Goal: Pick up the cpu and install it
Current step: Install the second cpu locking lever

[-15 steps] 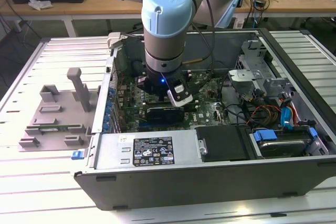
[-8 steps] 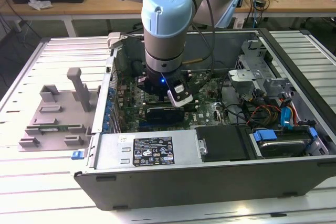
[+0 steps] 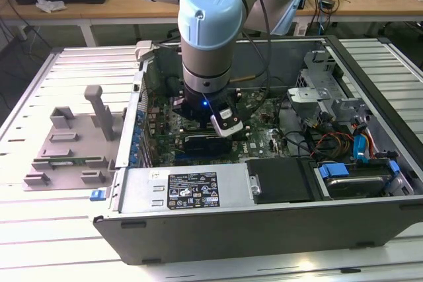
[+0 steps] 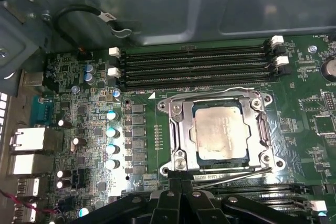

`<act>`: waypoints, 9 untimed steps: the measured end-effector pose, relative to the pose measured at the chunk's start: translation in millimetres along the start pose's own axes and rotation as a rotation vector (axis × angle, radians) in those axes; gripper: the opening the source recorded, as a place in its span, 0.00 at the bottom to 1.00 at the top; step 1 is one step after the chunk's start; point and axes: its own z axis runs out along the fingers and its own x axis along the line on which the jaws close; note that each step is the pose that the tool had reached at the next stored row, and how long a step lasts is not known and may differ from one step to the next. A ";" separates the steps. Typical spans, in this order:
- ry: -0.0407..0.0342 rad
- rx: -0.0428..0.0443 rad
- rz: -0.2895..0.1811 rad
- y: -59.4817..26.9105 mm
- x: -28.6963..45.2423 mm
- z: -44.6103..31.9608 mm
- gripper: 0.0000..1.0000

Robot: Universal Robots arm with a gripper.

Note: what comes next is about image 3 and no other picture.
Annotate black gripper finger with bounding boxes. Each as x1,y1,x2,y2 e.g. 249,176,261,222
171,98,202,129

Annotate black RAM slot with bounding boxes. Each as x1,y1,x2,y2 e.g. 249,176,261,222
180,129,250,140

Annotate black graphics card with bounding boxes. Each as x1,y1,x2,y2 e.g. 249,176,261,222
183,135,234,156

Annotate green motherboard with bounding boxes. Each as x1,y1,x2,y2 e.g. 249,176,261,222
141,88,291,167

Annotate grey case corner piece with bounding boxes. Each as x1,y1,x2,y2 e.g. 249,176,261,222
135,40,153,61

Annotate silver power supply with label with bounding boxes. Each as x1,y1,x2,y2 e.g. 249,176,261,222
117,162,255,213

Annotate grey parts rack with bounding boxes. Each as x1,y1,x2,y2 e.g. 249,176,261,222
22,85,128,192

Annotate silver drive cage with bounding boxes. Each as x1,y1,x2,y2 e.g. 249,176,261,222
286,87,331,124

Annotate black drive bay cover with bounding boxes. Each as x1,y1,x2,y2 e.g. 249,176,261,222
246,158,320,205

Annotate green RAM stick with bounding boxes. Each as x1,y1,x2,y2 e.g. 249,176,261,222
48,157,89,166

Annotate open black PC case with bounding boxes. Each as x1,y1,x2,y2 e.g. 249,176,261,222
88,34,423,266

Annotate crumpled white paper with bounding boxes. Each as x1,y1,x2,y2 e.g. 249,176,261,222
34,0,67,14

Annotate hard disk in blue carrier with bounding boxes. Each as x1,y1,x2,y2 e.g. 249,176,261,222
319,159,403,200

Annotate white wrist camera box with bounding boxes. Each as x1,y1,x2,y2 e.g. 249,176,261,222
210,106,245,137

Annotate blue expansion bracket clips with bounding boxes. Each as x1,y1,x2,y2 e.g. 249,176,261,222
130,108,146,167

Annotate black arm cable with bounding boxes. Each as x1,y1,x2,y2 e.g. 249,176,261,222
239,0,272,114

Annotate red and yellow wire bundle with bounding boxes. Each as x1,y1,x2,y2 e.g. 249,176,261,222
310,129,354,160

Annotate blue flat wire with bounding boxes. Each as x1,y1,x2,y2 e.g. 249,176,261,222
352,131,373,164

